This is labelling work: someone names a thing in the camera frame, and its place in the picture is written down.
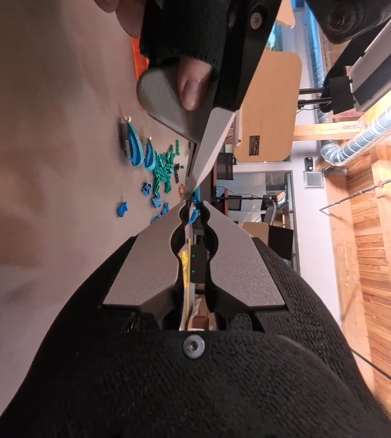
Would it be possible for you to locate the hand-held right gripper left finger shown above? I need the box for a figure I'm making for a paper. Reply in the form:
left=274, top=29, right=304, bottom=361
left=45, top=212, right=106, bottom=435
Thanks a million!
left=102, top=201, right=187, bottom=320

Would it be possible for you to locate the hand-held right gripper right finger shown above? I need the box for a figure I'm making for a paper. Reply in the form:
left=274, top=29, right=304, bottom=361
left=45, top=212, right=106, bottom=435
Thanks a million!
left=200, top=201, right=285, bottom=320

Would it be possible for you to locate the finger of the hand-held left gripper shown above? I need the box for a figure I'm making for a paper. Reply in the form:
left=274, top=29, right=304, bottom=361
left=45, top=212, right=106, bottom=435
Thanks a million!
left=181, top=107, right=237, bottom=201

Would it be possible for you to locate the small blue white lego build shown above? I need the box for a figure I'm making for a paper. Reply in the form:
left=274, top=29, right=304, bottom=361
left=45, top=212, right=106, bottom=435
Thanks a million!
left=186, top=186, right=202, bottom=224

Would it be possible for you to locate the pile of teal lego pieces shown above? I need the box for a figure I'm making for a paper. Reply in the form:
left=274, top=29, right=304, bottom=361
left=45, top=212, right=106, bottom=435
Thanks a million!
left=152, top=140, right=186, bottom=194

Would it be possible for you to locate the small blue arched lego build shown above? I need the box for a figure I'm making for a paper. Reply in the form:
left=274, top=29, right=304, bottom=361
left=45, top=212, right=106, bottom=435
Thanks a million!
left=143, top=136, right=155, bottom=172

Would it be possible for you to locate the pile of blue lego pieces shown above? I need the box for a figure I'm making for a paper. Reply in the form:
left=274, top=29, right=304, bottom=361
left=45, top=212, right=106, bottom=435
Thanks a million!
left=116, top=181, right=172, bottom=224

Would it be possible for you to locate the cardboard lego box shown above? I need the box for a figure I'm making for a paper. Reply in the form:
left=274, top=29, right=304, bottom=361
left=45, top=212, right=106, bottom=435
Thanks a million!
left=179, top=297, right=216, bottom=332

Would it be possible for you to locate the large blue arched lego build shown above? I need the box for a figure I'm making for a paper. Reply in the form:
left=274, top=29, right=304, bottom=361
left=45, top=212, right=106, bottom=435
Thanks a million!
left=119, top=116, right=145, bottom=167

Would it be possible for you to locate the person's left hand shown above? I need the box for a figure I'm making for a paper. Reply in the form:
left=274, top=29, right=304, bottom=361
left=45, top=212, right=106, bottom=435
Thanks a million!
left=94, top=0, right=232, bottom=111

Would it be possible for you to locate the dark monitor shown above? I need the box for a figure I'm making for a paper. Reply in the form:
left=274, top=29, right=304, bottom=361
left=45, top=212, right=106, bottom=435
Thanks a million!
left=216, top=152, right=234, bottom=181

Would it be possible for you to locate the black box with green lights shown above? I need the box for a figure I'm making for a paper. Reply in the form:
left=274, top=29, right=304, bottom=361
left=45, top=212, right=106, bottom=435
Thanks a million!
left=190, top=245, right=210, bottom=284

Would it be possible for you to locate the wooden panel with dark label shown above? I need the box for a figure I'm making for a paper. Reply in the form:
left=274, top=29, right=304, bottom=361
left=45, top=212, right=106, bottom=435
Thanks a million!
left=233, top=51, right=303, bottom=163

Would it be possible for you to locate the orange plastic object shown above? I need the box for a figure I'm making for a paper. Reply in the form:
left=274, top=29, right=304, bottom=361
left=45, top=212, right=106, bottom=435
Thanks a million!
left=131, top=37, right=150, bottom=112

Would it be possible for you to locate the metal conduit pipe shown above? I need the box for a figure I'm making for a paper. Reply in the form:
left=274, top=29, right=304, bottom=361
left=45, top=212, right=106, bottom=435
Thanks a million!
left=318, top=169, right=391, bottom=213

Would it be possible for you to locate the bluish spiral air duct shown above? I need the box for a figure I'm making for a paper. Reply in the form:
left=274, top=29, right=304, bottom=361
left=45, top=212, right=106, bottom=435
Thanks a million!
left=298, top=0, right=331, bottom=124

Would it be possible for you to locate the white wall vent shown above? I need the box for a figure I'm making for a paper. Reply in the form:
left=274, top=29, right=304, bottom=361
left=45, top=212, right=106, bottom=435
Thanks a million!
left=303, top=171, right=324, bottom=189

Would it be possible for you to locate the grey panel on black mount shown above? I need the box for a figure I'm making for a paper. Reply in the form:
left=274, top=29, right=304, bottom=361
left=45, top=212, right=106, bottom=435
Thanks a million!
left=298, top=0, right=391, bottom=114

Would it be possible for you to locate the silver spiral air duct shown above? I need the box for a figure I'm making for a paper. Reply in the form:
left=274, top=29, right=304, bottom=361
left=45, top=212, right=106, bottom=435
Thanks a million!
left=320, top=103, right=391, bottom=166

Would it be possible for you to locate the black cable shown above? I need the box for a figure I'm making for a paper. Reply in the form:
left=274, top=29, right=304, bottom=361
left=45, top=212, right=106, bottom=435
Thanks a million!
left=349, top=348, right=391, bottom=398

